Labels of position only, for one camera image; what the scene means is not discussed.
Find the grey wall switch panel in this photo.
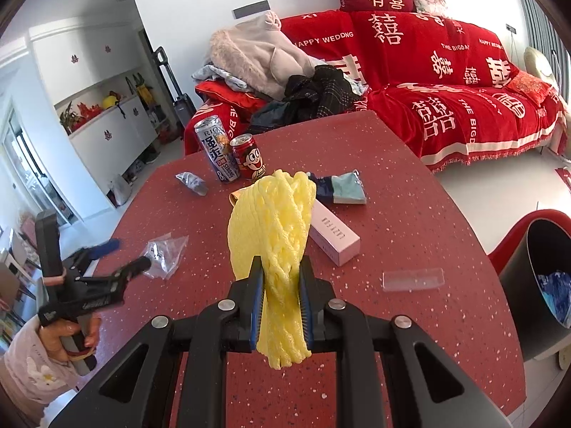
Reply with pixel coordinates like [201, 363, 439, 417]
[233, 2, 271, 19]

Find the red embroidered cushion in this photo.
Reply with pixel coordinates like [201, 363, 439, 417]
[509, 75, 551, 101]

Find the black trash bin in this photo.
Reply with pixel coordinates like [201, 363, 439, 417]
[500, 218, 571, 362]

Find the green potted plant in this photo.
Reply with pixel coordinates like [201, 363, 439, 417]
[60, 102, 84, 134]

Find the short red drink can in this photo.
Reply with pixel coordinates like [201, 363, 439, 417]
[229, 134, 267, 183]

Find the person's left forearm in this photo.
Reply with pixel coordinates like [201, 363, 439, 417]
[0, 321, 96, 411]

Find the red printed sofa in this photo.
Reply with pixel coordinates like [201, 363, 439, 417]
[196, 9, 569, 174]

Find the beige fleece coat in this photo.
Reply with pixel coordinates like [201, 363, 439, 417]
[209, 10, 313, 99]

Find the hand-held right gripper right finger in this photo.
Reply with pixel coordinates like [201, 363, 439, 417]
[298, 259, 514, 428]

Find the silver foil wrapper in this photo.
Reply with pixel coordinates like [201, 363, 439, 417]
[175, 172, 208, 198]

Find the face print cushion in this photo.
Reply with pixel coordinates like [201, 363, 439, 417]
[410, 0, 451, 19]

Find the white floor bag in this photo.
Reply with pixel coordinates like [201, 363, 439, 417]
[108, 174, 132, 208]

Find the upright vacuum cleaner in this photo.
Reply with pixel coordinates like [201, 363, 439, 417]
[154, 47, 197, 131]

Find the yellow foam fruit net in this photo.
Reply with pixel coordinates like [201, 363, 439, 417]
[227, 169, 317, 370]

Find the red satin pillow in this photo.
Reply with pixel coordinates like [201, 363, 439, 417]
[195, 80, 268, 114]

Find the person's left hand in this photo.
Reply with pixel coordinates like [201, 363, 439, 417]
[39, 316, 101, 362]

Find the cream armchair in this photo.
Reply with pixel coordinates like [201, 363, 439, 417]
[524, 47, 558, 94]

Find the blue tissue pack wrapper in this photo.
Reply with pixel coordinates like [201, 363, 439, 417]
[537, 270, 571, 327]

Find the clear plastic strip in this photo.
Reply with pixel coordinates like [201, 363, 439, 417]
[382, 267, 445, 292]

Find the grey green curtain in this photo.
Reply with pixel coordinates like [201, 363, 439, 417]
[517, 0, 568, 76]

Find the grey cloth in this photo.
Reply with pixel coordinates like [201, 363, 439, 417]
[193, 65, 251, 92]

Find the clear plastic bag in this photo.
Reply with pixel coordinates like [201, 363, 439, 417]
[145, 234, 188, 280]

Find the dark checked garment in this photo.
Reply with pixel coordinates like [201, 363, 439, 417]
[250, 65, 371, 134]

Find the red round stool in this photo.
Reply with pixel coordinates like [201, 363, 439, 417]
[488, 209, 571, 272]

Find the teal dark packet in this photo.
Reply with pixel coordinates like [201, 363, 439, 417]
[308, 169, 367, 206]

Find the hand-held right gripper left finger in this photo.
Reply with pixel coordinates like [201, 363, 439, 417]
[49, 256, 266, 428]

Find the pink cardboard box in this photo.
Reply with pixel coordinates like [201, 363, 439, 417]
[310, 198, 361, 266]

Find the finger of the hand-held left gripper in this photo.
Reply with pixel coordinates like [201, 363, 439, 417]
[117, 256, 152, 284]
[67, 238, 121, 274]

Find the white cabinet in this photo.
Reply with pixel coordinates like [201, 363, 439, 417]
[29, 24, 159, 208]

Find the tall blue white drink can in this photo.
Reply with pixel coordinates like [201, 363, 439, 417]
[194, 116, 239, 184]

